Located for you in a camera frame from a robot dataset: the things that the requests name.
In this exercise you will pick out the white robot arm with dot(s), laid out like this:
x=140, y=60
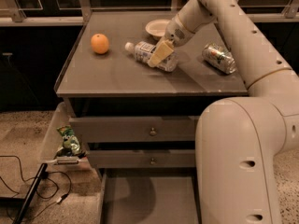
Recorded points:
x=237, y=138

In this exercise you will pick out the orange fruit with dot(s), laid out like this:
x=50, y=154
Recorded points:
x=100, y=43

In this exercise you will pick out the black flat bar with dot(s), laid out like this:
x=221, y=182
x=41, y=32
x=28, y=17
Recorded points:
x=30, y=194

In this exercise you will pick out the green chip bag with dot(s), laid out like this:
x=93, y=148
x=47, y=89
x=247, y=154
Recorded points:
x=70, y=144

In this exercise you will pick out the white bowl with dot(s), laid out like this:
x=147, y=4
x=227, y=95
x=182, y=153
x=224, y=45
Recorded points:
x=157, y=28

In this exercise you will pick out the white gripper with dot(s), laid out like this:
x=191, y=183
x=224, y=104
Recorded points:
x=174, y=32

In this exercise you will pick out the clear plastic water bottle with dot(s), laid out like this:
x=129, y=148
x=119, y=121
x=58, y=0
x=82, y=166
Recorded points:
x=143, y=50

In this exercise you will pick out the green soda can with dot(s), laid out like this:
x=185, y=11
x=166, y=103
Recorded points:
x=219, y=57

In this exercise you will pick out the grey drawer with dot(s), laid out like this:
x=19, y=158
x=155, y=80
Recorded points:
x=149, y=196
x=171, y=158
x=134, y=129

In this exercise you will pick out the grey bottom drawer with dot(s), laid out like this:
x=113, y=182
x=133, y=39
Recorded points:
x=149, y=196

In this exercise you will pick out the clear plastic bin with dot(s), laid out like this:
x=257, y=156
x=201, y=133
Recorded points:
x=53, y=141

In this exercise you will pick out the metal railing frame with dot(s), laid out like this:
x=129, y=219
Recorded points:
x=77, y=12

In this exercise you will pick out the grey drawer cabinet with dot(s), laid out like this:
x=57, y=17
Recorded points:
x=114, y=84

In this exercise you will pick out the grey top drawer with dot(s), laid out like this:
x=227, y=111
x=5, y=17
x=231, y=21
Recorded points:
x=134, y=129

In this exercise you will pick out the grey middle drawer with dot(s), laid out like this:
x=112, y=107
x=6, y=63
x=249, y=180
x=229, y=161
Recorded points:
x=171, y=158

